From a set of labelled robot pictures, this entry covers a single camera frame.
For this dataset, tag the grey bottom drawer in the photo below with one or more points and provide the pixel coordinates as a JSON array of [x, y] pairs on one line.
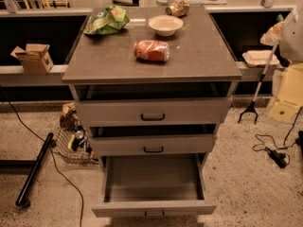
[[153, 186]]

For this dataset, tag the grey drawer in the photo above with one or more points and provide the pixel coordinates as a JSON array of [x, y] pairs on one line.
[[165, 139], [153, 186], [154, 104]]

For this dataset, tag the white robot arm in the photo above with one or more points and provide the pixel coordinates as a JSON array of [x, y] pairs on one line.
[[289, 36]]

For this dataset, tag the grey drawer cabinet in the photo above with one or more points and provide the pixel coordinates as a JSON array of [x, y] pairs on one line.
[[197, 53]]

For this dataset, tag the grey top drawer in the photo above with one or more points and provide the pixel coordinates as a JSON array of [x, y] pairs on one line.
[[154, 104]]

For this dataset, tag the grey middle drawer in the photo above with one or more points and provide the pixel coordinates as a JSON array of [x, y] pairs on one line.
[[165, 139]]

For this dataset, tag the red crushed soda can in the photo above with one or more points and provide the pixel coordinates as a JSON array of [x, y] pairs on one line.
[[151, 50]]

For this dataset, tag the white bowl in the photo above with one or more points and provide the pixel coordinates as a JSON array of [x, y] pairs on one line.
[[165, 25]]

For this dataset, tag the green chip bag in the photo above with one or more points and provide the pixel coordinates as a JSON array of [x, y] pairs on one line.
[[109, 21]]

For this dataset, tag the grabber reacher tool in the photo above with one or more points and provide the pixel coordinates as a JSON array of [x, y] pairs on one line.
[[251, 106]]

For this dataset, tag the white takeout tray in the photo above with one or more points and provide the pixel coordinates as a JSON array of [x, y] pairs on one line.
[[257, 58]]

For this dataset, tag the small cardboard box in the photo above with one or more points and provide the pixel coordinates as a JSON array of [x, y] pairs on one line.
[[35, 58]]

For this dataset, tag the black metal stand leg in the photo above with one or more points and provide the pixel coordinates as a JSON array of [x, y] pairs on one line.
[[30, 168]]

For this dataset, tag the wire basket with items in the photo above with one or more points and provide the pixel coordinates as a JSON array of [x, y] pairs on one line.
[[72, 142]]

